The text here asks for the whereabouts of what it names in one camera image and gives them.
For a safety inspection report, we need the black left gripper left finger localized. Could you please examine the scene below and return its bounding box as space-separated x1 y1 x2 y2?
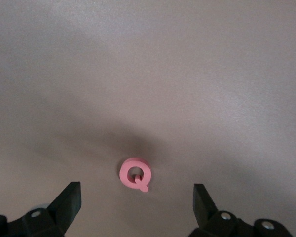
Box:
0 182 82 237

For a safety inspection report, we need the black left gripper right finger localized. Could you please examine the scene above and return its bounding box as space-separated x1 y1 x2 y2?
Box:
187 183 294 237

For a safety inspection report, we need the pinkish red foam capital Q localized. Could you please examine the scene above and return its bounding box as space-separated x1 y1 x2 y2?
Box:
119 157 152 193

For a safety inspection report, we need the table cover sheet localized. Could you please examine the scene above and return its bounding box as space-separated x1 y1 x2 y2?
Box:
0 0 296 237

